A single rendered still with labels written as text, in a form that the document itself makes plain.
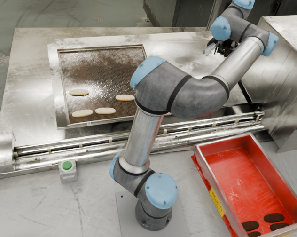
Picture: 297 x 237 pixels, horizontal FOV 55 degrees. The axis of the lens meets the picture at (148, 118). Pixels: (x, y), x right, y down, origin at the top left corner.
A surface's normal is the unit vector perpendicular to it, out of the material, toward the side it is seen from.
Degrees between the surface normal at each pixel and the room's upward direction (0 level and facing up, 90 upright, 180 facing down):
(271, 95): 90
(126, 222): 2
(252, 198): 0
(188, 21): 90
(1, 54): 0
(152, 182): 10
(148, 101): 82
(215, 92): 36
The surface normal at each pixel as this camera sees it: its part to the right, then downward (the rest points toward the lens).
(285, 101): -0.95, 0.13
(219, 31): -0.62, 0.69
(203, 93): 0.26, -0.19
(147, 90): -0.57, 0.43
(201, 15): 0.28, 0.73
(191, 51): 0.17, -0.54
